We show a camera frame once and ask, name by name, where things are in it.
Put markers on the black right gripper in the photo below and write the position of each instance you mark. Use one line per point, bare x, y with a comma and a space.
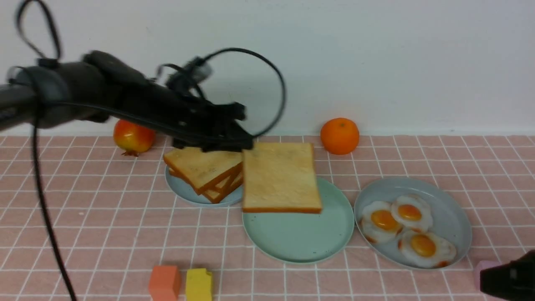
513, 281

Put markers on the pink checked tablecloth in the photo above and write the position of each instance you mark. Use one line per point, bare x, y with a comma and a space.
115, 219

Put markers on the teal centre plate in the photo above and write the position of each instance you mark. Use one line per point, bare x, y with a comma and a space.
299, 238

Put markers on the grey-blue egg plate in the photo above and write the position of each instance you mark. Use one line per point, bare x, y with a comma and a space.
449, 219

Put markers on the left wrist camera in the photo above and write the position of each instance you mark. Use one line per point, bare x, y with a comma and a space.
190, 75

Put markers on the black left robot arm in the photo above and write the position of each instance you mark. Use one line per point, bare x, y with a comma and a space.
100, 86

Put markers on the orange block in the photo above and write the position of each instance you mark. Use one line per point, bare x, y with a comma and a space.
164, 283

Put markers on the red yellow pomegranate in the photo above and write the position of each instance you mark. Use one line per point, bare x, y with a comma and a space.
133, 139

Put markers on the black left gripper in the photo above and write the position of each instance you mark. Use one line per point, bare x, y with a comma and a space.
195, 122

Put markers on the toast slice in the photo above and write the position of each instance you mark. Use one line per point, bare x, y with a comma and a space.
280, 178
225, 185
216, 197
202, 171

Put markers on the pink block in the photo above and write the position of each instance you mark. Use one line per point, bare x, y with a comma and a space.
482, 265

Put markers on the yellow block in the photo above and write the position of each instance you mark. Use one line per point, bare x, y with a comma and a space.
199, 285

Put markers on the orange fruit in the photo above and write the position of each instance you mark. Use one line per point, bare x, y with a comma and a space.
340, 136

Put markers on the fried egg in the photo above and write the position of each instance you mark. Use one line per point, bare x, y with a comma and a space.
426, 250
412, 212
377, 223

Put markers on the blue bread plate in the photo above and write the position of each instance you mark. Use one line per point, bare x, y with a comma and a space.
186, 192

